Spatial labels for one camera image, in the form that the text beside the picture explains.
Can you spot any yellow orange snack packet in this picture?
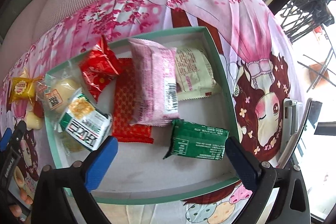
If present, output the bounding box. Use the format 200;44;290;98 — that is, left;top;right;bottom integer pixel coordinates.
9;76;44;105

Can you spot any green rimmed white tray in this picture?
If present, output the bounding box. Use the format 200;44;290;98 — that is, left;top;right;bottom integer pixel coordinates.
44;26;241;205

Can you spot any pink cartoon print cloth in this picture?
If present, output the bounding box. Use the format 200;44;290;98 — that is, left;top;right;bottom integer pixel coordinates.
0;0;304;224

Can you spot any red shiny snack packet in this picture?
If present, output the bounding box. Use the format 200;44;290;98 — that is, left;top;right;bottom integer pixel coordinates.
79;35;123;102

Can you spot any green white cracker packet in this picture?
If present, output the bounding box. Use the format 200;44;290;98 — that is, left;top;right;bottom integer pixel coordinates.
59;89;112;151

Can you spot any dark green snack packet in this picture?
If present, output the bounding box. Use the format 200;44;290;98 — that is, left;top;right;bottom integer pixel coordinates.
164;119;229;160

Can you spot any clear packet with yellow cake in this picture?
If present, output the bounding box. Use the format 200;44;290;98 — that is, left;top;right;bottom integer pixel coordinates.
37;61;81;133

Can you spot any cream white snack packet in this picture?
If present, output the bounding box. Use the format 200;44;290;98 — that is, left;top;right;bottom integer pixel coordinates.
175;47;222;101

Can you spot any pink snack packet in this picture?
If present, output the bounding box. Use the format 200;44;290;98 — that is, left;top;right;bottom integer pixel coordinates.
128;38;179;127

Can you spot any red patterned packet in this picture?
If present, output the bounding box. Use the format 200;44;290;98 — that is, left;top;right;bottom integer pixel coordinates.
112;58;154;144

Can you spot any operator hand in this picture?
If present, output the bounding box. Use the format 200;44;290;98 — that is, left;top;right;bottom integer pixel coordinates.
9;188;33;221

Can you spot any black outdoor rack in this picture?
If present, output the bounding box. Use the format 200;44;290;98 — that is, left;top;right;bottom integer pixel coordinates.
280;0;335;43

